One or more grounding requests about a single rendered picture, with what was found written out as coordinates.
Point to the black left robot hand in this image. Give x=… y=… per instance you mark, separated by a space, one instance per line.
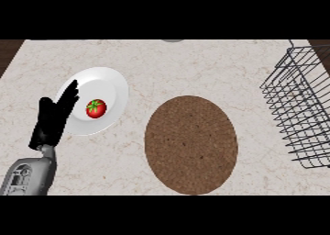
x=50 y=122

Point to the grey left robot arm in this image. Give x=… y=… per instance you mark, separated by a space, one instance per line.
x=28 y=177

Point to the brown oval placemat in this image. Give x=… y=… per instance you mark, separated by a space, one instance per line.
x=191 y=145

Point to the red tomato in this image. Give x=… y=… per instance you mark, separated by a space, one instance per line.
x=96 y=108

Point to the white round plate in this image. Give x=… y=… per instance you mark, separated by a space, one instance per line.
x=106 y=88

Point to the grey round object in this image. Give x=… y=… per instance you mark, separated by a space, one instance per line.
x=173 y=40

